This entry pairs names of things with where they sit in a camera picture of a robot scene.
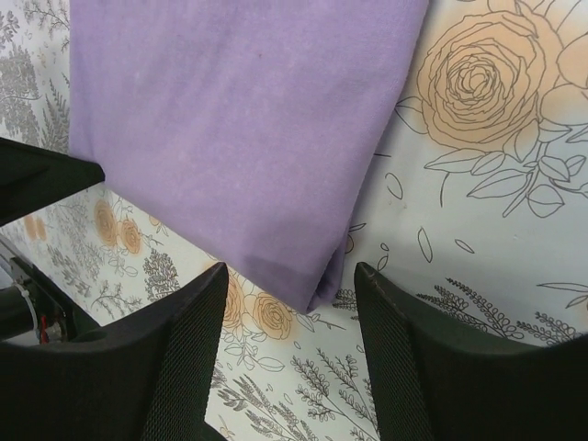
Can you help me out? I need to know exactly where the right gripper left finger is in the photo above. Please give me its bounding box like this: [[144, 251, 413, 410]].
[[1, 263, 229, 440]]

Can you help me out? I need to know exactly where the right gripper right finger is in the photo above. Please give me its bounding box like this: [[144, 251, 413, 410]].
[[354, 263, 587, 440]]

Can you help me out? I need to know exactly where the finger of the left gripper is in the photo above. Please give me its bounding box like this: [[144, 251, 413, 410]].
[[1, 138, 105, 225]]

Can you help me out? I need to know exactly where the purple t shirt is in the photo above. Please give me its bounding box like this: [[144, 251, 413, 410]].
[[69, 1, 427, 313]]

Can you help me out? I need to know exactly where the floral table mat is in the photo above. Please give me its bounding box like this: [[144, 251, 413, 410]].
[[1, 1, 587, 440]]

